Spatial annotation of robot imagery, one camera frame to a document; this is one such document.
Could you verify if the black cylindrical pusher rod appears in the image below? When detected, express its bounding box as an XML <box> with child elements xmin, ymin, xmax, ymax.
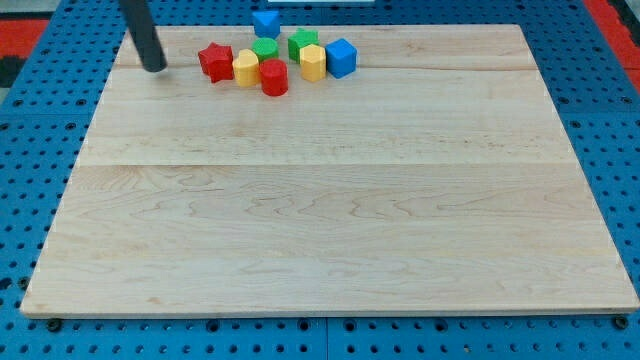
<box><xmin>119</xmin><ymin>0</ymin><xmax>167</xmax><ymax>73</ymax></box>

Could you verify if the red star block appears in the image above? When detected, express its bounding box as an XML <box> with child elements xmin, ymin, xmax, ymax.
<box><xmin>198</xmin><ymin>42</ymin><xmax>234</xmax><ymax>83</ymax></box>

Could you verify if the green star block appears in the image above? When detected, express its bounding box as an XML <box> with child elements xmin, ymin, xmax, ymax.
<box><xmin>287</xmin><ymin>28</ymin><xmax>319</xmax><ymax>63</ymax></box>

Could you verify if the yellow heart block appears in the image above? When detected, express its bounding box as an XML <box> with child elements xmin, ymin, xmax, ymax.
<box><xmin>232</xmin><ymin>49</ymin><xmax>260</xmax><ymax>87</ymax></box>

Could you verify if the blue triangle block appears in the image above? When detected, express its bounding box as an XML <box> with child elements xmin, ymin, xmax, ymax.
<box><xmin>252</xmin><ymin>10</ymin><xmax>281</xmax><ymax>39</ymax></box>

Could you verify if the green cylinder block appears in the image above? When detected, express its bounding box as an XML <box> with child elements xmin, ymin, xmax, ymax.
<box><xmin>252</xmin><ymin>37</ymin><xmax>279</xmax><ymax>63</ymax></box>

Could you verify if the red cylinder block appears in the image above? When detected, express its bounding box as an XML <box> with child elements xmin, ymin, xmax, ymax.
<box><xmin>259</xmin><ymin>58</ymin><xmax>288</xmax><ymax>97</ymax></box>

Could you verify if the yellow hexagon block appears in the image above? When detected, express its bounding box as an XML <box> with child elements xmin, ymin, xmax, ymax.
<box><xmin>299</xmin><ymin>44</ymin><xmax>326</xmax><ymax>82</ymax></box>

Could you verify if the blue cube block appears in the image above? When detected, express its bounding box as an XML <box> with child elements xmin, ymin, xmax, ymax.
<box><xmin>325</xmin><ymin>38</ymin><xmax>358</xmax><ymax>79</ymax></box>

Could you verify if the light wooden board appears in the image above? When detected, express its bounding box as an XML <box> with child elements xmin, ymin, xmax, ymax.
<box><xmin>21</xmin><ymin>24</ymin><xmax>639</xmax><ymax>319</ymax></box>

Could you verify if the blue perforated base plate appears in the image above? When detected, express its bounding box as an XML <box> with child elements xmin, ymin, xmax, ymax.
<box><xmin>1</xmin><ymin>1</ymin><xmax>639</xmax><ymax>359</ymax></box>

